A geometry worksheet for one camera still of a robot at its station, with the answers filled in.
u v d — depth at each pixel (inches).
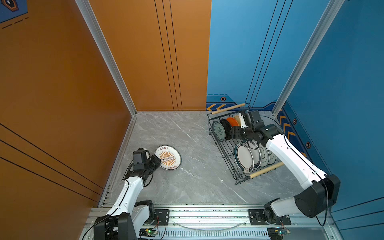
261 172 27.4
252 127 23.2
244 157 32.1
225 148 38.0
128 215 16.7
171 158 36.0
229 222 28.6
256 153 32.7
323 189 15.6
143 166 25.8
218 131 39.3
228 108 38.1
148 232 27.9
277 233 27.6
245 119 24.8
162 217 29.1
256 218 28.5
